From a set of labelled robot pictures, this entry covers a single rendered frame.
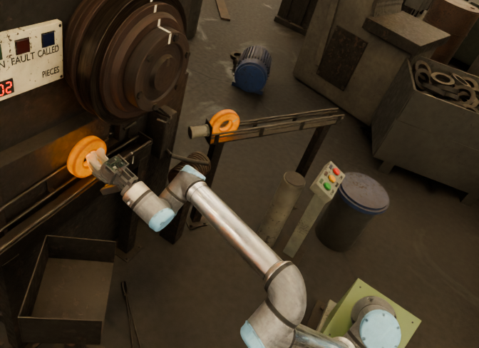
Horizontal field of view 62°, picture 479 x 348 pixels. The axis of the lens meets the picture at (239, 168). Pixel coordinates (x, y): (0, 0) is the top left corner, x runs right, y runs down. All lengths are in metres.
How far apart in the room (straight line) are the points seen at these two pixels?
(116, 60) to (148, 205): 0.47
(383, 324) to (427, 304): 1.05
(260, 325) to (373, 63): 2.96
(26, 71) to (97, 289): 0.67
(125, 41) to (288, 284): 0.84
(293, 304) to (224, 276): 1.05
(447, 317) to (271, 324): 1.70
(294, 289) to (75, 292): 0.66
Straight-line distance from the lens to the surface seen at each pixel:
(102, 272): 1.39
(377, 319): 1.67
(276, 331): 1.19
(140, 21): 1.27
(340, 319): 1.94
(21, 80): 1.26
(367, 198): 2.34
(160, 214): 1.34
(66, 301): 1.35
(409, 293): 2.68
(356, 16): 3.83
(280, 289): 1.18
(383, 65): 3.76
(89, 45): 1.23
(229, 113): 1.86
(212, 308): 2.07
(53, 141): 1.41
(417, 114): 3.18
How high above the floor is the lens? 1.77
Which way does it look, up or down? 39 degrees down
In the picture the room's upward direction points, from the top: 20 degrees clockwise
